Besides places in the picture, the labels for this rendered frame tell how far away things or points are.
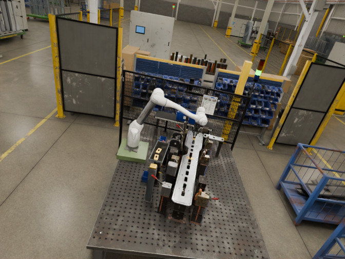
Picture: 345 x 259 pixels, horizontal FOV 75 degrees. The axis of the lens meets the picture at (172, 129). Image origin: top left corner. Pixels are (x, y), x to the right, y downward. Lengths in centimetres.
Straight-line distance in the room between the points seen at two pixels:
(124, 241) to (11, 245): 144
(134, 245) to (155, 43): 799
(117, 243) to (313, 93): 453
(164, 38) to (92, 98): 499
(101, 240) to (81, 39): 354
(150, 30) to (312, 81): 605
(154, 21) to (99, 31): 485
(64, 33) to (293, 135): 511
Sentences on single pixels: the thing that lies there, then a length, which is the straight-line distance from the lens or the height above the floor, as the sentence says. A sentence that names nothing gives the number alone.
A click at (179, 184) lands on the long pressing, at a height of 100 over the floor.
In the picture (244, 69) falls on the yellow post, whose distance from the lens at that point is 333.
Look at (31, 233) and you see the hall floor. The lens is 327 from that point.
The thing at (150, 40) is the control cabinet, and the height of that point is 111.
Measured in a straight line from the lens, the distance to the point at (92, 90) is 493.
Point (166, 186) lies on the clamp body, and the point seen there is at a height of 106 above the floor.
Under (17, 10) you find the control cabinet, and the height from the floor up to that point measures 94.
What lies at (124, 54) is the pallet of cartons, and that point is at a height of 102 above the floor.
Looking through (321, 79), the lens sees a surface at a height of 169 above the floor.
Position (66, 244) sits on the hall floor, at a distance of 309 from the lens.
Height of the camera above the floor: 254
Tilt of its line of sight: 29 degrees down
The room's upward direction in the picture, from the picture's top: 11 degrees clockwise
